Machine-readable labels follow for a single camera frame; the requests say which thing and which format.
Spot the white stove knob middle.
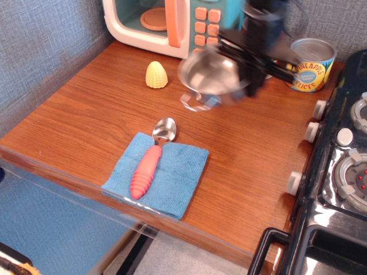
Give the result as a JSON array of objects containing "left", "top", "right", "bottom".
[{"left": 304, "top": 122, "right": 319, "bottom": 143}]

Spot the tomato sauce can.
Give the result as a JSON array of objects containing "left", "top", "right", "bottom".
[{"left": 239, "top": 15, "right": 289, "bottom": 80}]

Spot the blue towel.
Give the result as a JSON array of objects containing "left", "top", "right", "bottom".
[{"left": 102, "top": 132, "right": 209, "bottom": 220}]

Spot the white stove knob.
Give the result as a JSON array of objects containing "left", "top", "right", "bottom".
[
  {"left": 313, "top": 100, "right": 327, "bottom": 120},
  {"left": 304, "top": 122, "right": 319, "bottom": 143},
  {"left": 286, "top": 171, "right": 303, "bottom": 196}
]

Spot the pineapple slices can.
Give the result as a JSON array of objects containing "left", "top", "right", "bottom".
[{"left": 287, "top": 38, "right": 337, "bottom": 93}]

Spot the yellow toy corn piece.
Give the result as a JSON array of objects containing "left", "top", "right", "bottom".
[{"left": 145, "top": 61, "right": 168, "bottom": 89}]

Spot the stainless steel pot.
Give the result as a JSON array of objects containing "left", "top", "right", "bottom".
[{"left": 178, "top": 48, "right": 249, "bottom": 112}]

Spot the white stove knob top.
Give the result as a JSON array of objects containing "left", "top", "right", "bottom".
[{"left": 313, "top": 100, "right": 327, "bottom": 120}]

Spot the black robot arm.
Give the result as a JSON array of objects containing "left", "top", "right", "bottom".
[{"left": 218, "top": 1, "right": 302, "bottom": 97}]

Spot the black toy stove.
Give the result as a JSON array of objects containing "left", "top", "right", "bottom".
[{"left": 248, "top": 50, "right": 366, "bottom": 274}]

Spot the white stove knob bottom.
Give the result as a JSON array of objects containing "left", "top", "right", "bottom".
[{"left": 286, "top": 171, "right": 303, "bottom": 196}]

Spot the spoon with pink handle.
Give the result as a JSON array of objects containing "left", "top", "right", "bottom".
[{"left": 130, "top": 117, "right": 177, "bottom": 199}]

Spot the teal toy microwave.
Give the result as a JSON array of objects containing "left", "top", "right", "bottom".
[{"left": 103, "top": 0, "right": 245, "bottom": 58}]

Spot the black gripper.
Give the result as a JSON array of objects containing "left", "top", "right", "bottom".
[{"left": 216, "top": 14, "right": 300, "bottom": 97}]

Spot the orange fuzzy object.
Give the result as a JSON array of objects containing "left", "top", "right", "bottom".
[{"left": 11, "top": 264, "right": 41, "bottom": 275}]

